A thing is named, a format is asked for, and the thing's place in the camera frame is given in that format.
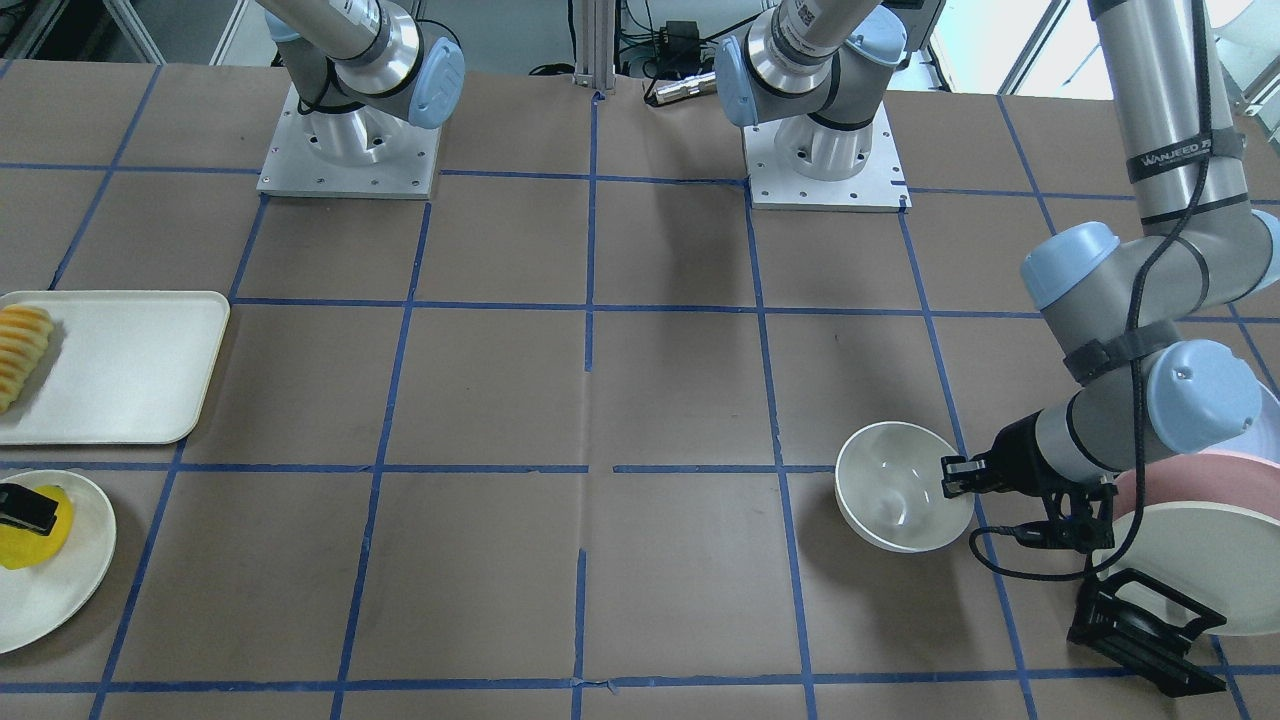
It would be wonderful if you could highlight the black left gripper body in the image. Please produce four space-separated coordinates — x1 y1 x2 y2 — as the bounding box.
986 413 1047 497

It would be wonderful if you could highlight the yellow lemon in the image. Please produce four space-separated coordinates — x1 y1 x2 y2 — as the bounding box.
1 482 76 570

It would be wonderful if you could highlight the white ceramic bowl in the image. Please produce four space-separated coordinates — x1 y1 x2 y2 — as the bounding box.
835 421 975 553

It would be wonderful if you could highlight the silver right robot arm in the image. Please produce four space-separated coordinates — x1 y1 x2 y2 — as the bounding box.
3 1 463 477

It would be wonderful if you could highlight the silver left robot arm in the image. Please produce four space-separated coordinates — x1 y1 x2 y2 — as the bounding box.
942 1 1277 497

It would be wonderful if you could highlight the cream round plate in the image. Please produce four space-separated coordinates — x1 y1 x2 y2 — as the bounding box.
1 469 116 653

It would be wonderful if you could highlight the cream rectangular tray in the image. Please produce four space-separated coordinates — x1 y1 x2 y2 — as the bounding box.
1 290 230 446

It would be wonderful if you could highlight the sliced yellow fruit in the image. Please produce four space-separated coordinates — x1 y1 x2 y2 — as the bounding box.
1 304 55 414

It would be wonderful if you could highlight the black plate rack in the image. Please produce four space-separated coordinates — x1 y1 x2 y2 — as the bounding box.
1068 568 1228 698

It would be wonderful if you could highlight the pink plate in rack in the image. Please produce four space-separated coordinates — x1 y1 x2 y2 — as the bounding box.
1144 451 1279 519

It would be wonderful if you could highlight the cream plate in rack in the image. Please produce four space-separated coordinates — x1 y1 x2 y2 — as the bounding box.
1100 501 1279 635

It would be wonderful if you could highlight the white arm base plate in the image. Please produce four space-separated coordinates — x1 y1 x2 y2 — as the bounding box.
742 105 913 213
257 87 440 201

